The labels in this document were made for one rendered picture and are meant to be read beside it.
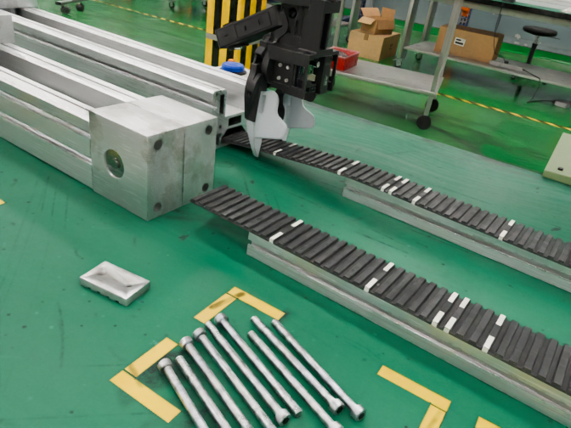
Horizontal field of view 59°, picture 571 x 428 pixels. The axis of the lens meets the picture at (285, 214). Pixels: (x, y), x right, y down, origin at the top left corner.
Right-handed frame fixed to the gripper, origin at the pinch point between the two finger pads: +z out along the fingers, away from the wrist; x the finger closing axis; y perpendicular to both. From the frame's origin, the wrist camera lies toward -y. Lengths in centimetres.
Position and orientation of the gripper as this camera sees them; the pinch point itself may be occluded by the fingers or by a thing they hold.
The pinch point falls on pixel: (265, 141)
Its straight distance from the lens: 71.7
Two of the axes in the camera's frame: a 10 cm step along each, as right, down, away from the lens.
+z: -1.3, 8.7, 4.8
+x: 5.8, -3.3, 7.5
